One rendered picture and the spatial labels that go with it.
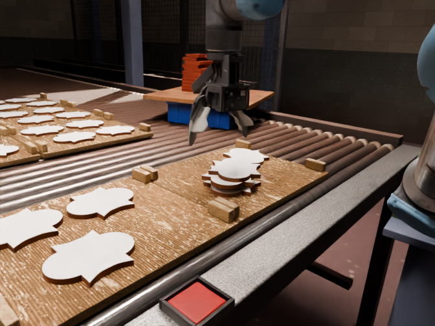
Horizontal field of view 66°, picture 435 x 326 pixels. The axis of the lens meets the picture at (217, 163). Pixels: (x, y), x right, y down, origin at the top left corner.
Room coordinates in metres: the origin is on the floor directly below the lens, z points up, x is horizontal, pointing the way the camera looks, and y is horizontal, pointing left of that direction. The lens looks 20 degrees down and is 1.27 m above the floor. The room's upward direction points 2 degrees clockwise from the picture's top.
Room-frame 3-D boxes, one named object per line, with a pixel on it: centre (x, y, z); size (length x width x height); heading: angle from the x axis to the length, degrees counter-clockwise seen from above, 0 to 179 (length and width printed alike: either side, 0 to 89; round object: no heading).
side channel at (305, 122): (2.64, 0.78, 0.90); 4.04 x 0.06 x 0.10; 48
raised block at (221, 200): (0.62, -0.02, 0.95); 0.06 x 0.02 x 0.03; 48
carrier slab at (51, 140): (1.22, 0.52, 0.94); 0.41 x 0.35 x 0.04; 138
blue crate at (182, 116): (1.60, 0.05, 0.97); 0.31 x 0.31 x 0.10; 70
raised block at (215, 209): (0.61, -0.01, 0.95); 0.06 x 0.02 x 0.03; 49
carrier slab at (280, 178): (0.86, -0.05, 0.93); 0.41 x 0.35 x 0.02; 138
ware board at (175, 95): (1.67, 0.03, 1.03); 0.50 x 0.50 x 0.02; 70
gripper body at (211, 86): (0.74, -0.01, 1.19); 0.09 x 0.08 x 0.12; 31
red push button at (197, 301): (0.38, 0.02, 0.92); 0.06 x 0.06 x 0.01; 48
